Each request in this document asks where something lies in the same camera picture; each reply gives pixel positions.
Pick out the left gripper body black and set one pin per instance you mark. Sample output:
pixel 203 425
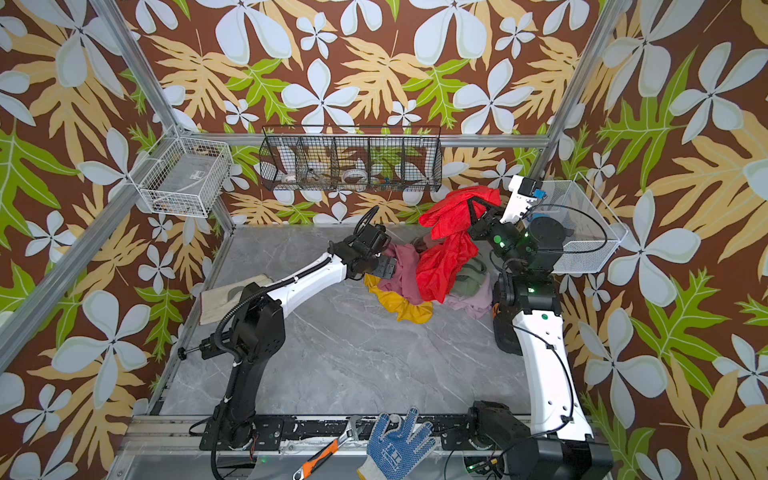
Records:
pixel 373 264

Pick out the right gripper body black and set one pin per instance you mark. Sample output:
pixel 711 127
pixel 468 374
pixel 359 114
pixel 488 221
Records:
pixel 486 222

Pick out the red cloth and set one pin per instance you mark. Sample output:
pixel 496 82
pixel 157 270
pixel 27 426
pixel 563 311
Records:
pixel 448 222

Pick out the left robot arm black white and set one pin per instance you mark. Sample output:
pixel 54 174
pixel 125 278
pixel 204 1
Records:
pixel 253 331

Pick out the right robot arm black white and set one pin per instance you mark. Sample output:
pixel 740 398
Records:
pixel 557 441

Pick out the mauve pink cloth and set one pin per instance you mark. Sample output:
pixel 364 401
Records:
pixel 403 281

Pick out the green cloth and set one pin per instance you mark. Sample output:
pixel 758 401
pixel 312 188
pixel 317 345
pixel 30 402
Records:
pixel 470 278

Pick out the light pink cloth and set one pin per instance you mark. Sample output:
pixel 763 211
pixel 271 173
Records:
pixel 475 306

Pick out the yellow cloth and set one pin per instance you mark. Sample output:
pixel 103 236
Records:
pixel 395 303

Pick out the beige folded cloth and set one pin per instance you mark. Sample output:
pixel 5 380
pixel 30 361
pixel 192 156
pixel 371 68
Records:
pixel 215 303

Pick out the tape roll white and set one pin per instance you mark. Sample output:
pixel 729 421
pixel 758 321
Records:
pixel 354 176

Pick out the white mesh basket right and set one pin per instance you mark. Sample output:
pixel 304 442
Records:
pixel 568 233

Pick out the blue dotted work glove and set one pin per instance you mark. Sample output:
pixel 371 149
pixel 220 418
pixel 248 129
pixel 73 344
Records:
pixel 394 454

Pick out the orange adjustable wrench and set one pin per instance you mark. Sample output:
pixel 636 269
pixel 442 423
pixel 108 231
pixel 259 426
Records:
pixel 317 460

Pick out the black wire basket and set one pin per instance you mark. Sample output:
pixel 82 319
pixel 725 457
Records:
pixel 396 158

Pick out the white wire basket left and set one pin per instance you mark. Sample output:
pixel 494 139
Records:
pixel 183 175

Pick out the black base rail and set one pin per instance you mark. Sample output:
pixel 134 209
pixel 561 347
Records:
pixel 274 432

